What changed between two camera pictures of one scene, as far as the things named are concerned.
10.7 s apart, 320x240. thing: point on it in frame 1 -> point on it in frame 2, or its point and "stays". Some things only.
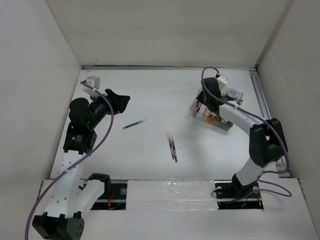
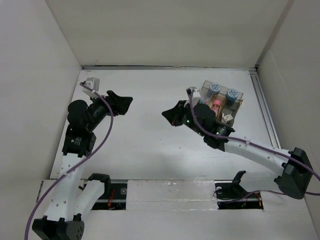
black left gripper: [118, 102] stays
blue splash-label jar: [232, 94] stays
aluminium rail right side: [281, 170] stays
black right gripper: [200, 97] -> [174, 114]
